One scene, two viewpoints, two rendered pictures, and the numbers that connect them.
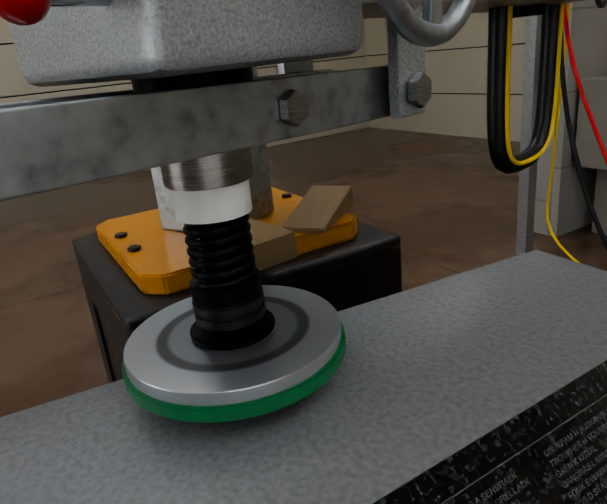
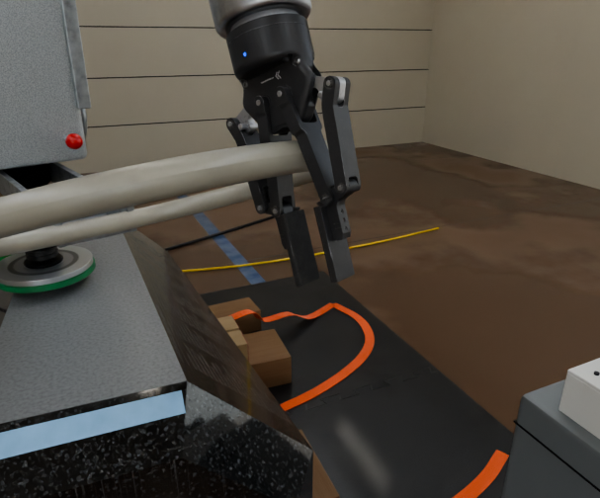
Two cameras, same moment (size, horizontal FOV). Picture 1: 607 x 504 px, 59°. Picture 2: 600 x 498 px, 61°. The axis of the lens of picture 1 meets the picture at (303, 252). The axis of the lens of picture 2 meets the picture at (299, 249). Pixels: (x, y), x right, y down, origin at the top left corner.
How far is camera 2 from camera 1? 1.16 m
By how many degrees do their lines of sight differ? 78
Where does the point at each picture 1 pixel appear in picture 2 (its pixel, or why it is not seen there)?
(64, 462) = (57, 314)
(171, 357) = (48, 272)
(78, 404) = (15, 317)
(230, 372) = (76, 262)
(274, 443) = (98, 278)
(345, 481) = (127, 270)
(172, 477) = (93, 293)
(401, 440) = (120, 261)
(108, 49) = (63, 153)
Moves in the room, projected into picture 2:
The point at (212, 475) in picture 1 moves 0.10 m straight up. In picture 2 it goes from (101, 288) to (94, 248)
